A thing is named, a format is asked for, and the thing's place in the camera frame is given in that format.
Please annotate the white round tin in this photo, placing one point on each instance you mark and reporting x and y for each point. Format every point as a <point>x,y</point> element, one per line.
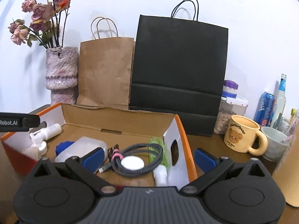
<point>41,147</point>

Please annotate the blue soda can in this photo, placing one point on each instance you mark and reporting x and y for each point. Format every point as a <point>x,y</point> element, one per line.
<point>264,109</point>

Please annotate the blue bottle cap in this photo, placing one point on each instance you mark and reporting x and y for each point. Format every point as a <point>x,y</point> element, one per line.
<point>62,146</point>

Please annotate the white charger puck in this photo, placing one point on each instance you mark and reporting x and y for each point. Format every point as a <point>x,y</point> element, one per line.
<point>132,163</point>

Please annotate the black paper bag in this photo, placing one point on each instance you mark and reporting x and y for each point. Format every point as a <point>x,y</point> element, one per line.
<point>179,67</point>

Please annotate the pink marbled vase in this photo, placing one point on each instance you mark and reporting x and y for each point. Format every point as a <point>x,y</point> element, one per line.
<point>62,74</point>

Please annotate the clear cotton swab box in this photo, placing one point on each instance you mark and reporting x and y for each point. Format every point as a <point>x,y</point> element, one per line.
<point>82,147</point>

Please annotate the white tube bottle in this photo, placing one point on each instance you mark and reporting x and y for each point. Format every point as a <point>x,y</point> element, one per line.
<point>46,133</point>

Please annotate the brown paper bag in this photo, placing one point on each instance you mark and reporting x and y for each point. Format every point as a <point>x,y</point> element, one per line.
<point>104,71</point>

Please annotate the red pumpkin cardboard box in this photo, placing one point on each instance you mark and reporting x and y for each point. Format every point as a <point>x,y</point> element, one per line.
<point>124,128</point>

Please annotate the yellow bear mug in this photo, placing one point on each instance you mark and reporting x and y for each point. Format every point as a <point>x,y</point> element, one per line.
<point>244,135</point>

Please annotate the dried rose bouquet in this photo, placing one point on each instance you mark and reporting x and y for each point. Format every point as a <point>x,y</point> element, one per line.
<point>44,26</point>

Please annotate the clear jar purple lid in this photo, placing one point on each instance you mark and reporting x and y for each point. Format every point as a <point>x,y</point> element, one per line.
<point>231,104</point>

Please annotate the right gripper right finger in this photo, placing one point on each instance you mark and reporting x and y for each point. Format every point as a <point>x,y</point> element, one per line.
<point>214,169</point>

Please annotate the cream thermos jug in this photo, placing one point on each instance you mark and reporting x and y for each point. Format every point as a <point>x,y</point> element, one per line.
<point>286,174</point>

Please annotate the clear glass bottle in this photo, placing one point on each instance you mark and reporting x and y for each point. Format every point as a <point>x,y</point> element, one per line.
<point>280,100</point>

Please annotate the pale green cup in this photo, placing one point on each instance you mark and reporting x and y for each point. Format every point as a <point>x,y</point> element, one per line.
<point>277,144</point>

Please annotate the green spray bottle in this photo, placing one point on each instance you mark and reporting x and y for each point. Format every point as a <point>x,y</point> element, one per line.
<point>160,172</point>

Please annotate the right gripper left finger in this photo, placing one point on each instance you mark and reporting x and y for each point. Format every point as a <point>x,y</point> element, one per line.
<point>85,168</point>

